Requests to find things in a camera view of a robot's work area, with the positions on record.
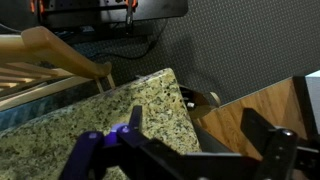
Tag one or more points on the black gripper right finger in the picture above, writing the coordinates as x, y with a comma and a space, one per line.
276, 150

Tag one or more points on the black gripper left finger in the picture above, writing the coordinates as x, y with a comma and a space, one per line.
87, 150

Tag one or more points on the white box edge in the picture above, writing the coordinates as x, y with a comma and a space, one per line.
314, 100

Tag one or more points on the round tan wooden piece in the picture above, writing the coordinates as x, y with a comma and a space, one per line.
203, 106

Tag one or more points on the light wooden slat chair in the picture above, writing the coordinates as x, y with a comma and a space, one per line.
56, 50

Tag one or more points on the black desk panel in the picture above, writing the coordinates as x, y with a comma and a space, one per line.
150, 8

